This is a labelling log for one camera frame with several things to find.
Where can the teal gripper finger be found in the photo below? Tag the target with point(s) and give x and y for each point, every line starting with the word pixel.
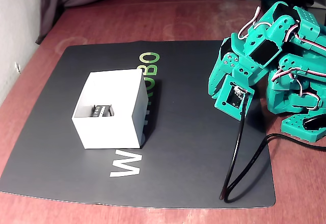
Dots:
pixel 217 76

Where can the small black battery pack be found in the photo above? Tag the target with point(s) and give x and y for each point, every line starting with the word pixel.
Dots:
pixel 102 110

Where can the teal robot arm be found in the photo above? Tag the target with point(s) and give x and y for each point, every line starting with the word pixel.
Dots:
pixel 308 30

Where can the white open cardboard box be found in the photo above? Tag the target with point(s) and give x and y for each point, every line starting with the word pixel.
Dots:
pixel 107 132

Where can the black mat with logo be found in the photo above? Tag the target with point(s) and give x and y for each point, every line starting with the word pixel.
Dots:
pixel 63 170

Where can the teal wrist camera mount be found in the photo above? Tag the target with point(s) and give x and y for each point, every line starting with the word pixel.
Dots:
pixel 221 104

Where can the teal perforated base plate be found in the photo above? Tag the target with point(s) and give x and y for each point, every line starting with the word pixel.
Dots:
pixel 293 124

